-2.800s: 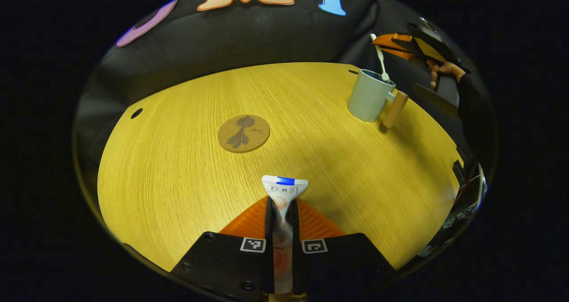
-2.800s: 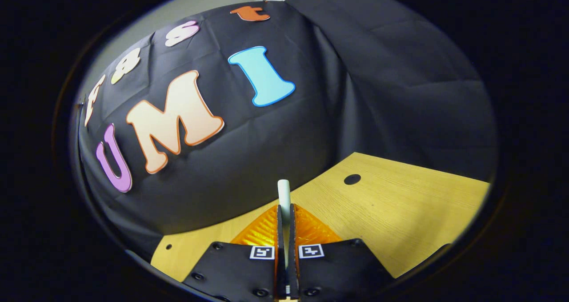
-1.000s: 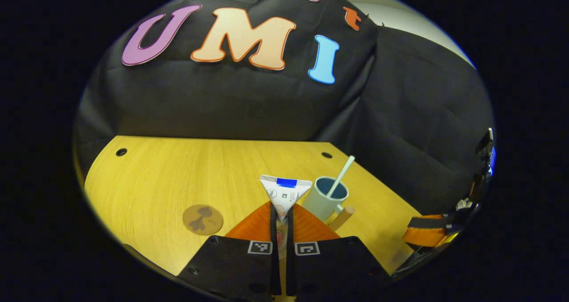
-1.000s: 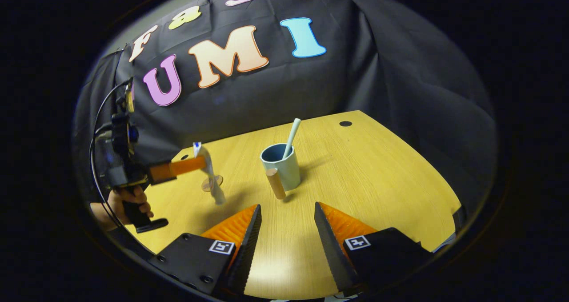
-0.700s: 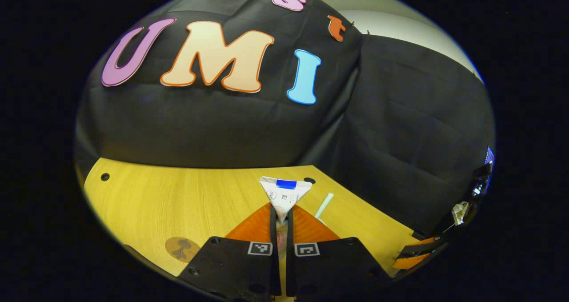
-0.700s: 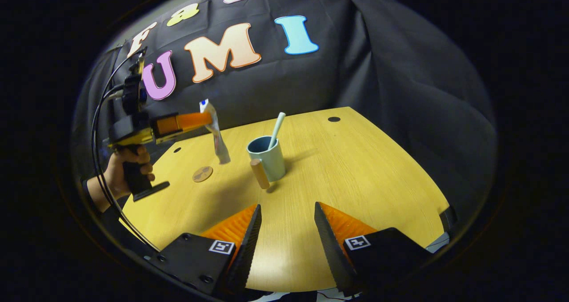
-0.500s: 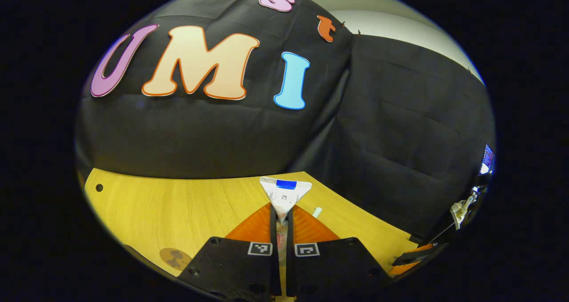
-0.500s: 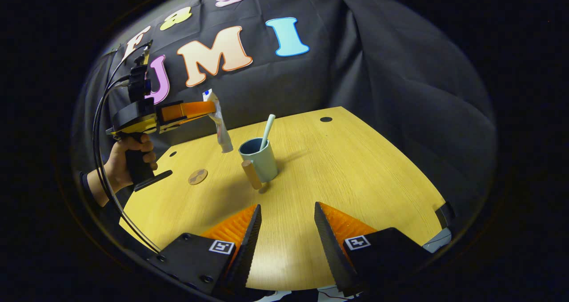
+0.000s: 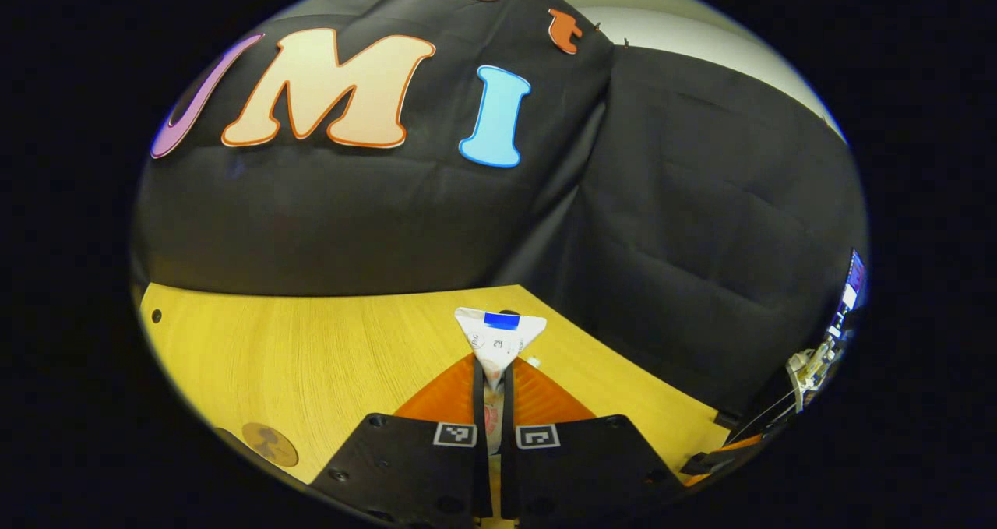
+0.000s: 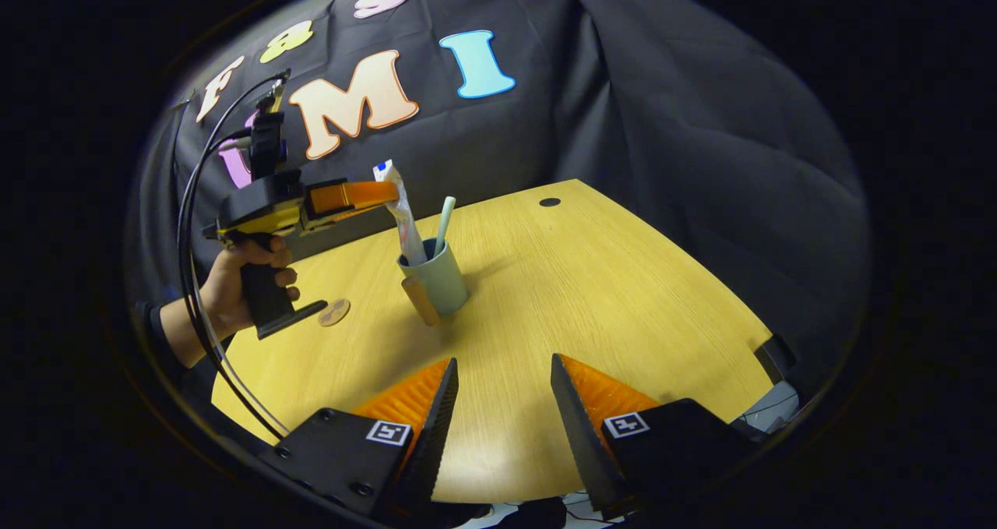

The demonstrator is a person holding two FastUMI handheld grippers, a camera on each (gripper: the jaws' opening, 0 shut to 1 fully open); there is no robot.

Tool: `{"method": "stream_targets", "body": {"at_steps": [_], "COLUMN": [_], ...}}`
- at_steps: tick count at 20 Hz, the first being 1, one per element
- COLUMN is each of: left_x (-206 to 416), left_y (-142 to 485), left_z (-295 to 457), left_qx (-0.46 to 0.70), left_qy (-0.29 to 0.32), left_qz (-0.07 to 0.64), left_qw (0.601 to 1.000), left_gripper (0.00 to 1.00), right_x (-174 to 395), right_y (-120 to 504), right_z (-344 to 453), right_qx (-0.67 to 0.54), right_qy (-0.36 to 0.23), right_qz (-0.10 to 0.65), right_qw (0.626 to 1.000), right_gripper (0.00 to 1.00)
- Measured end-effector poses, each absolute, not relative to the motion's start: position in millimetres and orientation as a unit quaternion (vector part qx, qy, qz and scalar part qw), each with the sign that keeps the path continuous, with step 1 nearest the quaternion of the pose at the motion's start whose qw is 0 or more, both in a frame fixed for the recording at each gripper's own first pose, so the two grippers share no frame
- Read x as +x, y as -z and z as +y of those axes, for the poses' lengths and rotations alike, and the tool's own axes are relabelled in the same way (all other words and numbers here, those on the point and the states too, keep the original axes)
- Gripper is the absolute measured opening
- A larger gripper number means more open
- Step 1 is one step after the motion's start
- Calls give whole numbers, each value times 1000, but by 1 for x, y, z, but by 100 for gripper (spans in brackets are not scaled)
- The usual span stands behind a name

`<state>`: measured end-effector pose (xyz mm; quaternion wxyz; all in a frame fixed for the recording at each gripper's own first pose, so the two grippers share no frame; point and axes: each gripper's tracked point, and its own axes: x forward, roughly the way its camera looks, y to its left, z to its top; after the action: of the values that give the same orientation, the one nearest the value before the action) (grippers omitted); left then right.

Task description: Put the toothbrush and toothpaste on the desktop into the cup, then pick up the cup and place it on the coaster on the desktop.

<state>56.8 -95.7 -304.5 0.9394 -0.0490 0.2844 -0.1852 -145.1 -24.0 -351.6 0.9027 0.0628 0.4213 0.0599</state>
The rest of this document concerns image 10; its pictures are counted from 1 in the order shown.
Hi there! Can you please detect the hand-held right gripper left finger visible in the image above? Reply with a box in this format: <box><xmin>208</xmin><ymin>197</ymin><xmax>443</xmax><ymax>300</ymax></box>
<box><xmin>261</xmin><ymin>358</ymin><xmax>460</xmax><ymax>524</ymax></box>

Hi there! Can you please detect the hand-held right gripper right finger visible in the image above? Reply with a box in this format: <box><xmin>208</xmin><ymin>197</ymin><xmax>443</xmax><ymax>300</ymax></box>
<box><xmin>550</xmin><ymin>353</ymin><xmax>760</xmax><ymax>518</ymax></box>

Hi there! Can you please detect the white toothpaste tube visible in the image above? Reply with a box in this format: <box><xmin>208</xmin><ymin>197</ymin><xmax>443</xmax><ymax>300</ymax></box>
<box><xmin>372</xmin><ymin>160</ymin><xmax>428</xmax><ymax>267</ymax></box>

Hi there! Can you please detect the pale toothbrush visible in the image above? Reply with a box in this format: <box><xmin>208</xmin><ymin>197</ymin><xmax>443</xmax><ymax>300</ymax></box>
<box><xmin>433</xmin><ymin>195</ymin><xmax>457</xmax><ymax>259</ymax></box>

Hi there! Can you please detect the pale blue cup wooden handle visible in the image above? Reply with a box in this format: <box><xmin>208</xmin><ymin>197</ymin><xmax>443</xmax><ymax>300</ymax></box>
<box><xmin>397</xmin><ymin>238</ymin><xmax>470</xmax><ymax>327</ymax></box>

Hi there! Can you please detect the small black box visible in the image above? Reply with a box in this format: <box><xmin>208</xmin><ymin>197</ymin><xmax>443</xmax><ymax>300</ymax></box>
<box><xmin>754</xmin><ymin>334</ymin><xmax>798</xmax><ymax>383</ymax></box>

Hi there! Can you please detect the black backdrop cloth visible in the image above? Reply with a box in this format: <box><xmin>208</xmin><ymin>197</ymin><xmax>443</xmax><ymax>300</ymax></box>
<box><xmin>129</xmin><ymin>0</ymin><xmax>872</xmax><ymax>405</ymax></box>

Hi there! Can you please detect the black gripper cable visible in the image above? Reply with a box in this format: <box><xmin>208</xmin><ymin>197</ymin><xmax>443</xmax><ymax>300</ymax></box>
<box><xmin>187</xmin><ymin>128</ymin><xmax>254</xmax><ymax>358</ymax></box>
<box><xmin>176</xmin><ymin>73</ymin><xmax>291</xmax><ymax>442</ymax></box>

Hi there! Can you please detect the grey equipment with cables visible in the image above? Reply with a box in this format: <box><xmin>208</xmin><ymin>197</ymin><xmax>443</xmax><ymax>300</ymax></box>
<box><xmin>732</xmin><ymin>381</ymin><xmax>801</xmax><ymax>436</ymax></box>

